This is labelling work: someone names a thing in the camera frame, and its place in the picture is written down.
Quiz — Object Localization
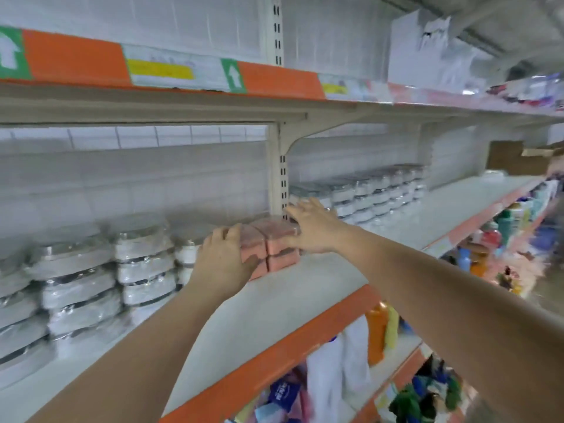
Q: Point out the pink tub of blue packets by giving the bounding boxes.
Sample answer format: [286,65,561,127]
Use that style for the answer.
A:
[254,373,306,423]

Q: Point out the person's right forearm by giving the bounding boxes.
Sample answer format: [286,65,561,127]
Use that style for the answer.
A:
[339,226,564,423]

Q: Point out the stacks of grey-lid soap dishes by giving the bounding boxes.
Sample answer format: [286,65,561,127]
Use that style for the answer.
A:
[288,162,429,228]

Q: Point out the wide orange plastic bottle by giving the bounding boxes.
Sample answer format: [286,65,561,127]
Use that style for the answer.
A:
[365,301,391,367]

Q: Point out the stacks of clear-lid soap dishes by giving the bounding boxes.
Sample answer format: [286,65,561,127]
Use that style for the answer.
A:
[0,219,218,390]

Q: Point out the person's left hand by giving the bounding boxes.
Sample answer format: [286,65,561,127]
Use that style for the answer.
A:
[187,224,261,300]

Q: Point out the row of assorted bottles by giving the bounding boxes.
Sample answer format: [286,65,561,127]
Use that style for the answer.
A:
[439,179,564,279]

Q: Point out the white pen organizer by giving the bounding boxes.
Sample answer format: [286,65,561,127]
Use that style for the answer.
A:
[387,8,495,94]

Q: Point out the green plastic packets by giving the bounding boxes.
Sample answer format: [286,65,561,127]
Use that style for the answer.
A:
[387,351,465,423]

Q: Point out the brown cardboard box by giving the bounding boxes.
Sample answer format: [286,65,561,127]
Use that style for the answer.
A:
[485,140,553,178]

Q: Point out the person's right hand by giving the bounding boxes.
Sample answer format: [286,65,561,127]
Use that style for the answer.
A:
[284,198,354,256]

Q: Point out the person's left forearm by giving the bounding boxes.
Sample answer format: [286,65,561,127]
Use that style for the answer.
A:
[31,286,230,423]

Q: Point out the white jug blue cap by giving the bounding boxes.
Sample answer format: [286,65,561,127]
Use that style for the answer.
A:
[341,313,374,394]
[303,334,347,423]

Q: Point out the orange metal store shelving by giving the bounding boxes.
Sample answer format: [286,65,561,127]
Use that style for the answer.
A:
[0,0,564,423]

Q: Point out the orange lid plastic box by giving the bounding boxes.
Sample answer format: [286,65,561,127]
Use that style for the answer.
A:
[267,248,303,275]
[254,214,303,257]

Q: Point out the white label green arrow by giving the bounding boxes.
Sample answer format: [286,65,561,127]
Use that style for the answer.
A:
[122,45,249,94]
[0,25,33,83]

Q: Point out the yellow plastic bottle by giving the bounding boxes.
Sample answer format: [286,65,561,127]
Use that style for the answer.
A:
[383,304,401,351]

